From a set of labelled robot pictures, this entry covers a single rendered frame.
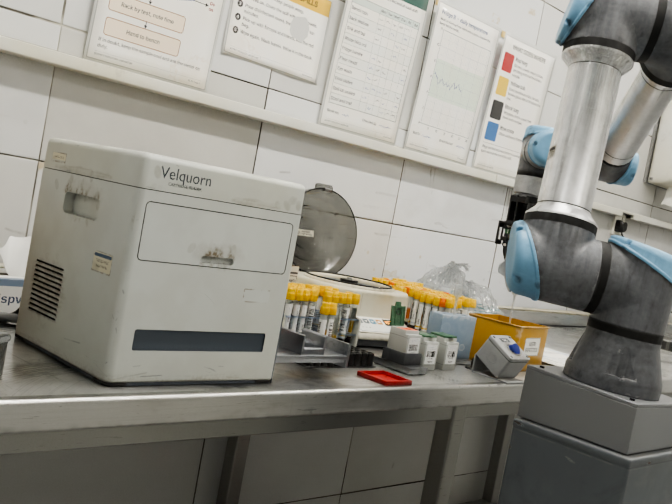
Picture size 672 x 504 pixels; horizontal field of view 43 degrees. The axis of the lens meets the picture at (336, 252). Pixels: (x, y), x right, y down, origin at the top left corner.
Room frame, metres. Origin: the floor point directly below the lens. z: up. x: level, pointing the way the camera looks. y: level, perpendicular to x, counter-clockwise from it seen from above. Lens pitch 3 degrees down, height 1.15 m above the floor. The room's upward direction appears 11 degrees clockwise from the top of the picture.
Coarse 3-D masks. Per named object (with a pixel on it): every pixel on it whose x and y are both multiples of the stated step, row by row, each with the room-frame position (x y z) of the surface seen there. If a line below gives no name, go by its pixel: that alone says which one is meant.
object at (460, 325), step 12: (432, 312) 1.75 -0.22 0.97; (444, 312) 1.77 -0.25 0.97; (432, 324) 1.74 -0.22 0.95; (444, 324) 1.73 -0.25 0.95; (456, 324) 1.75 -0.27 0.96; (468, 324) 1.77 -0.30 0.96; (468, 336) 1.77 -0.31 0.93; (468, 348) 1.78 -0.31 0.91; (456, 360) 1.74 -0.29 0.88; (468, 360) 1.77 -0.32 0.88
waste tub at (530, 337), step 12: (480, 324) 1.85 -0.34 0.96; (492, 324) 1.83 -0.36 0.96; (504, 324) 1.81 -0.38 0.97; (516, 324) 1.93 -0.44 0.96; (528, 324) 1.91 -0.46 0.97; (480, 336) 1.84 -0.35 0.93; (516, 336) 1.79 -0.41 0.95; (528, 336) 1.81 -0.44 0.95; (540, 336) 1.86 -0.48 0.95; (528, 348) 1.82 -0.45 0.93; (540, 348) 1.87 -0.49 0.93; (540, 360) 1.87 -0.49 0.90
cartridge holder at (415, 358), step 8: (384, 352) 1.57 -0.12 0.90; (392, 352) 1.55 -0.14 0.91; (400, 352) 1.54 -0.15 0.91; (376, 360) 1.58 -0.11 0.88; (384, 360) 1.56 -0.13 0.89; (392, 360) 1.55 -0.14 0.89; (400, 360) 1.54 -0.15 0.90; (408, 360) 1.54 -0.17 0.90; (416, 360) 1.56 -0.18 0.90; (392, 368) 1.55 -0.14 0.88; (400, 368) 1.53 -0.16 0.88; (408, 368) 1.52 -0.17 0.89; (416, 368) 1.53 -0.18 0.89; (424, 368) 1.55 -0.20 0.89
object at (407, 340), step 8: (392, 328) 1.57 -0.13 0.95; (400, 328) 1.56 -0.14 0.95; (408, 328) 1.58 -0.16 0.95; (392, 336) 1.57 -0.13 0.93; (400, 336) 1.55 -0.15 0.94; (408, 336) 1.54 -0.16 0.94; (416, 336) 1.56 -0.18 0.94; (392, 344) 1.56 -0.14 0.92; (400, 344) 1.55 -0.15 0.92; (408, 344) 1.54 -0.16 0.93; (416, 344) 1.56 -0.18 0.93; (408, 352) 1.55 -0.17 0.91; (416, 352) 1.56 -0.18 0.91
